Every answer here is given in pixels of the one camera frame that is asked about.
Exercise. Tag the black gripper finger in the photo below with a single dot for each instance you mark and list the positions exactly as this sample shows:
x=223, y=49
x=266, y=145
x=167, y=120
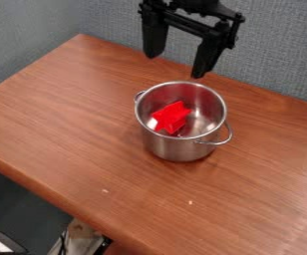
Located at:
x=209, y=49
x=154, y=29

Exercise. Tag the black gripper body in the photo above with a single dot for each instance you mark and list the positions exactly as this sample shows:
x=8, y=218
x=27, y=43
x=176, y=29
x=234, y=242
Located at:
x=194, y=16

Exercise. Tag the wooden table leg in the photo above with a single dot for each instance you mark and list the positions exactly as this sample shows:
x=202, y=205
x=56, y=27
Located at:
x=80, y=240

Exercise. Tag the stainless steel pot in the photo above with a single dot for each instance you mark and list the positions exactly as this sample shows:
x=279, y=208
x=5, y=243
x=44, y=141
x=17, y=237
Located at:
x=203, y=130

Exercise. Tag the red plastic block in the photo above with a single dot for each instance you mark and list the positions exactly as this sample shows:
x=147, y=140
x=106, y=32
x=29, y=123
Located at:
x=170, y=118

